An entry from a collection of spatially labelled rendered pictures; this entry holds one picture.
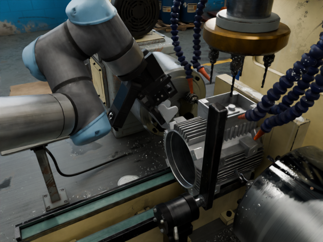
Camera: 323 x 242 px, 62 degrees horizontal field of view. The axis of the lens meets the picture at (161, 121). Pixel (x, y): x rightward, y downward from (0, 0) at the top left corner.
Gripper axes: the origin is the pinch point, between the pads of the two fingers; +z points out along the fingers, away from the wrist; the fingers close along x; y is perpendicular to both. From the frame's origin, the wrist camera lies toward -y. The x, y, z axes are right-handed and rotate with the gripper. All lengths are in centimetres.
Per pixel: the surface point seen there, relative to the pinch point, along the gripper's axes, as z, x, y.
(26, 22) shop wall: 79, 545, -45
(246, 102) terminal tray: 6.2, -6.7, 20.6
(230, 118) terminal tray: 1.4, -11.2, 12.9
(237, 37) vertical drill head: -16.4, -11.5, 20.5
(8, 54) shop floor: 73, 427, -92
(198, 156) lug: 1.4, -13.2, 1.2
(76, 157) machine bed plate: 15.5, 33.9, -30.7
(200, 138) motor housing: 1.4, -9.7, 4.6
